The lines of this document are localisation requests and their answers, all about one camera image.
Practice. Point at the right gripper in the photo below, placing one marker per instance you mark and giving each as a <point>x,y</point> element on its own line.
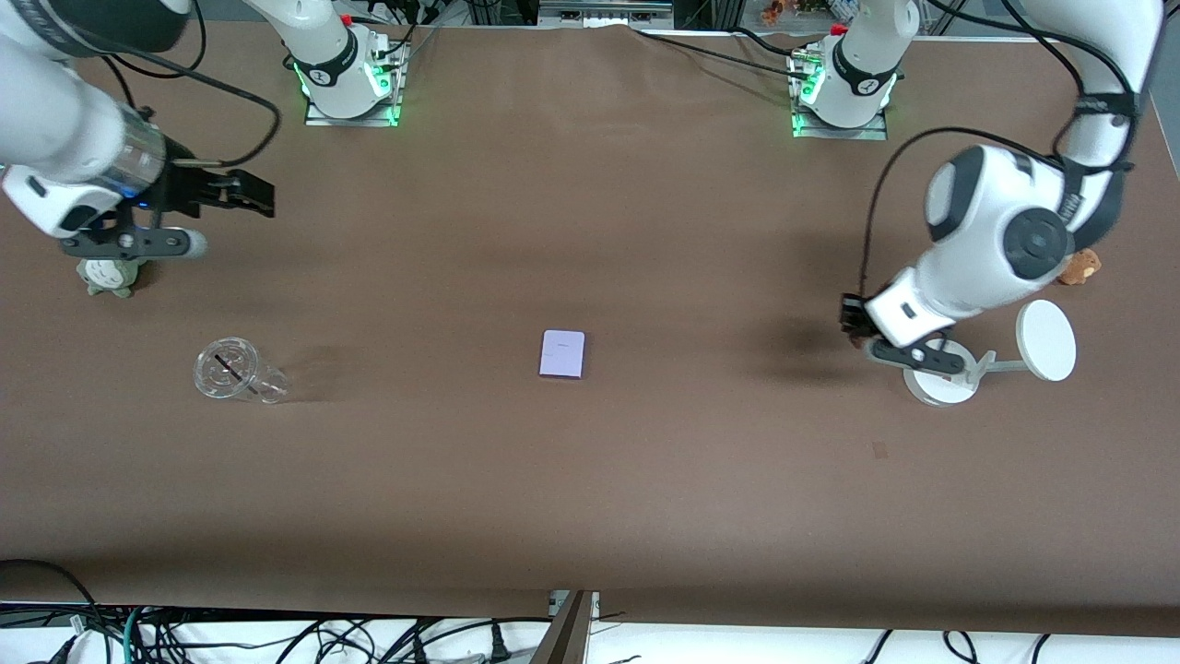
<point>185,191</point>

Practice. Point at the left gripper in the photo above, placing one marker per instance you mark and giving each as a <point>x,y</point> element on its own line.
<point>852,316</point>

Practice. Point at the brown lion statue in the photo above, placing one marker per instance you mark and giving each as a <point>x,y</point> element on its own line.
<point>859,342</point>

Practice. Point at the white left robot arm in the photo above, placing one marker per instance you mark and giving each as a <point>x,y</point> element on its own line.
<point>977,231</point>

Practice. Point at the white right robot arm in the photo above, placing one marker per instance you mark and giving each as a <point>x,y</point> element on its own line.
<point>55,120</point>

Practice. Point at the grey green plush toy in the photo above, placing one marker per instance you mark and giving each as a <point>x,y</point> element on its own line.
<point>112,277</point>

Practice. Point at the clear plastic cup with lid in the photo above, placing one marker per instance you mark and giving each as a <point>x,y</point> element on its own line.
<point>232,371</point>

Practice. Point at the white round desk lamp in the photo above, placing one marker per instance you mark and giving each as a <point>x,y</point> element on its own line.
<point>1046,339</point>

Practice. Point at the metal table support beam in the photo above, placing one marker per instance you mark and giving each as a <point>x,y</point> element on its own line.
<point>567,632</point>

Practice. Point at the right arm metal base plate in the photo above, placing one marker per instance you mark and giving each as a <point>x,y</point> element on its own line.
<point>318,117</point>

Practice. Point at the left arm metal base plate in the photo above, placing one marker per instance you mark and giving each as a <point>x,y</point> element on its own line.
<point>857,131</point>

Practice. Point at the grey aluminium frame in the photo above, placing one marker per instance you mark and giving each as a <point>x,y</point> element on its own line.
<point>604,11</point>

